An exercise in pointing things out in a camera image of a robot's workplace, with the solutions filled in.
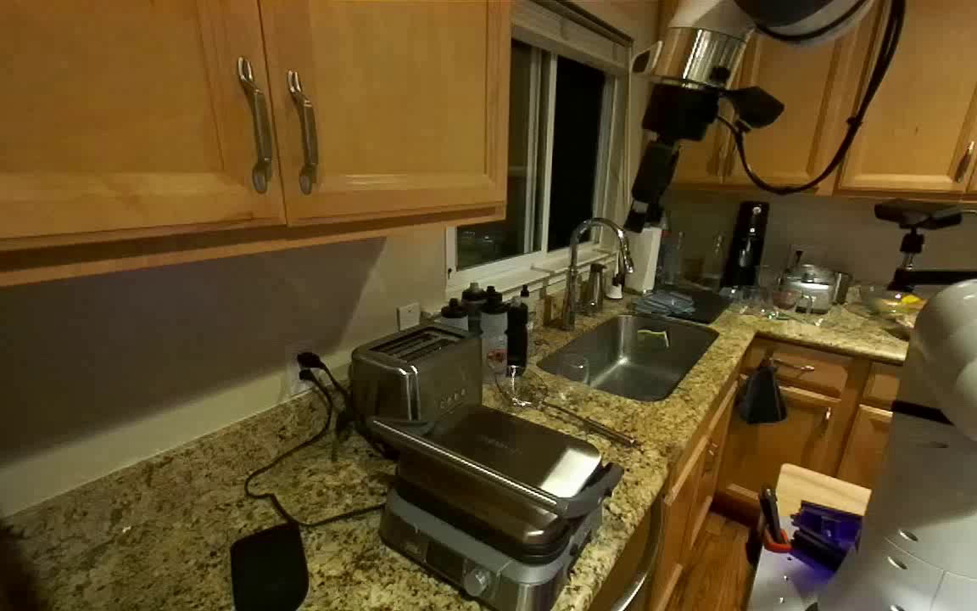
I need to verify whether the black flat pad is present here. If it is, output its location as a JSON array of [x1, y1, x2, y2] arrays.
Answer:
[[227, 518, 313, 611]]

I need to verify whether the wide wooden cabinet door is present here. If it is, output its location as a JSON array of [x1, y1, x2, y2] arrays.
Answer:
[[0, 0, 284, 249]]

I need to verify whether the silver sandwich maker grill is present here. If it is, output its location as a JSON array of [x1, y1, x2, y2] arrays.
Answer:
[[364, 404, 625, 611]]

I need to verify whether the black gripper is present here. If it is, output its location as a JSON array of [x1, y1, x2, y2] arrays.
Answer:
[[621, 79, 730, 239]]

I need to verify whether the stainless steel sink basin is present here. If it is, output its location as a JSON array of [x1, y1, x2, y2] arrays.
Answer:
[[531, 313, 721, 404]]

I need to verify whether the black hanging cloth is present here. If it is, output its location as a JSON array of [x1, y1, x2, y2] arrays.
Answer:
[[734, 358, 795, 428]]

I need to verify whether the silver kettle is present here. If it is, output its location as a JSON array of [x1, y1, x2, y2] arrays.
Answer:
[[776, 250, 847, 315]]

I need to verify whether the chrome kitchen faucet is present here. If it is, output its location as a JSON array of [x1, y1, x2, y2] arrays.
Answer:
[[561, 214, 639, 332]]

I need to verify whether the wooden base cabinet door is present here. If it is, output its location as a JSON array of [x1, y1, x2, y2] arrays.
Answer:
[[717, 382, 847, 526], [836, 402, 900, 492]]

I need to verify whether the stainless steel toaster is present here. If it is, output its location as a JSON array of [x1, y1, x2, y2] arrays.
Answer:
[[346, 321, 486, 430]]

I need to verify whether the black camera on tripod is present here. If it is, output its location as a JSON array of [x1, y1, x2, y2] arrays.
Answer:
[[872, 196, 967, 293]]

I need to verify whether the tall black countertop appliance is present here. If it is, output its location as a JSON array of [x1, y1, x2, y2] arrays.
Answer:
[[721, 200, 772, 290]]

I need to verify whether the white paper towel roll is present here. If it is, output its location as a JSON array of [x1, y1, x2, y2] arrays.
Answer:
[[625, 221, 668, 300]]

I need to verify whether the bowl with yellow contents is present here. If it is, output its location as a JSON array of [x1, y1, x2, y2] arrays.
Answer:
[[857, 282, 928, 332]]

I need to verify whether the metal cabinet door handle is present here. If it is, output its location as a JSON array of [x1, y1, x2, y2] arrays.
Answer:
[[234, 54, 277, 196], [284, 69, 324, 196]]

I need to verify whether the black appliance power cable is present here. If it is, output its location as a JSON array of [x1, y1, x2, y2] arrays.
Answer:
[[242, 349, 389, 537]]

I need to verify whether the wooden drawer front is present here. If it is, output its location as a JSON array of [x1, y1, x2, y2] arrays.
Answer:
[[738, 337, 864, 402]]

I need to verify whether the dark seasoning bottle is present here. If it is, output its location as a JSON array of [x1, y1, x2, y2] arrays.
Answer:
[[475, 285, 511, 358]]

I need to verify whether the light wooden board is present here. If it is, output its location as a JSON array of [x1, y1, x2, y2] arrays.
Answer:
[[772, 461, 875, 526]]

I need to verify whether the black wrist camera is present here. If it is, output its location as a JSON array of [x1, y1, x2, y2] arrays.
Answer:
[[721, 85, 787, 132]]

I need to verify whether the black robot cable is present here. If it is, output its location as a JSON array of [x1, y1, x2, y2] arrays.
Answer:
[[721, 0, 910, 196]]

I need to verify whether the kitchen window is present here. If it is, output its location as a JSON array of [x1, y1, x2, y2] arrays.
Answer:
[[451, 8, 635, 277]]

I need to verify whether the black pepper grinder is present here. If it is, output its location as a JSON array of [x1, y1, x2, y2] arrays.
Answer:
[[505, 296, 531, 378]]

